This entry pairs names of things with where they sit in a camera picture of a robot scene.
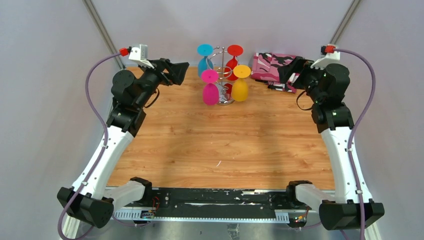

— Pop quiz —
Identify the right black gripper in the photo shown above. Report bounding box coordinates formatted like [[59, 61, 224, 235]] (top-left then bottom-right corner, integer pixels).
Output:
[[277, 56, 331, 104]]

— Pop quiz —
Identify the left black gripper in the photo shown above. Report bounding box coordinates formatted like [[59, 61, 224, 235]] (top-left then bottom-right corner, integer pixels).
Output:
[[134, 58, 188, 109]]

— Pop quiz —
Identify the blue plastic wine glass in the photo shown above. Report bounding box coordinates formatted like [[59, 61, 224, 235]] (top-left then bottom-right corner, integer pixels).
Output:
[[197, 43, 214, 77]]

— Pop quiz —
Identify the chrome wine glass rack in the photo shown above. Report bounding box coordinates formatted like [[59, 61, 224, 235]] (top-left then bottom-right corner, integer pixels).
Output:
[[209, 46, 240, 106]]

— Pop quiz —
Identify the red plastic wine glass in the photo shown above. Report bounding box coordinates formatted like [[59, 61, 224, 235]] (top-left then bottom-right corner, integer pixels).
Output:
[[223, 44, 244, 81]]

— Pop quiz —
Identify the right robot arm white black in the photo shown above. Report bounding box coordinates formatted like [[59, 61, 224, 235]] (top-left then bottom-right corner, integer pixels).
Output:
[[278, 57, 385, 230]]

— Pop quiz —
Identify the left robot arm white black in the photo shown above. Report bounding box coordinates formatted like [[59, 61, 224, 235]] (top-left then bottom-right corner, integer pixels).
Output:
[[57, 58, 189, 228]]

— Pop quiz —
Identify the pink plastic wine glass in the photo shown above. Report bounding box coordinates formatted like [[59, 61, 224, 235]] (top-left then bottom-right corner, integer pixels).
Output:
[[201, 69, 220, 106]]

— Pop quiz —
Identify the yellow plastic wine glass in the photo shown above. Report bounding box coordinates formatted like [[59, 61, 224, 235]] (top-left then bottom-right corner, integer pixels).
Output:
[[231, 65, 251, 102]]

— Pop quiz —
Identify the pink camouflage cloth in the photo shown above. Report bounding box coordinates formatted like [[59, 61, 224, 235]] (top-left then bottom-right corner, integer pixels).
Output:
[[250, 52, 299, 94]]

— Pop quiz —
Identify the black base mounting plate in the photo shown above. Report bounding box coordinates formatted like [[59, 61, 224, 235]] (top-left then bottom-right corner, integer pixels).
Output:
[[130, 187, 315, 223]]

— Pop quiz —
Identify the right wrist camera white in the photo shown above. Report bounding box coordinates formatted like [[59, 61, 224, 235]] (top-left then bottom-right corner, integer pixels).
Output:
[[310, 44, 341, 70]]

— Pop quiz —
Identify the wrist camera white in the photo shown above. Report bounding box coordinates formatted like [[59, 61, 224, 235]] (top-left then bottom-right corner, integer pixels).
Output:
[[310, 44, 341, 70], [128, 44, 151, 68]]

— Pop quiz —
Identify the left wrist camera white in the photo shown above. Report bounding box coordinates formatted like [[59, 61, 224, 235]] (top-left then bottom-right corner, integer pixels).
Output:
[[128, 44, 151, 68]]

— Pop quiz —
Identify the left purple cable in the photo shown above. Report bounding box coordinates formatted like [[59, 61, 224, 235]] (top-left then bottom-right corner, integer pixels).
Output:
[[57, 48, 130, 240]]

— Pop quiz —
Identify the purple cable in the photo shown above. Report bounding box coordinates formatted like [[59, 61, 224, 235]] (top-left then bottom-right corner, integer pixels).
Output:
[[334, 48, 377, 240], [57, 48, 130, 240]]

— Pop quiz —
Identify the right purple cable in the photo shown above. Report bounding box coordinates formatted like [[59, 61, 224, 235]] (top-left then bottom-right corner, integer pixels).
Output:
[[334, 48, 377, 240]]

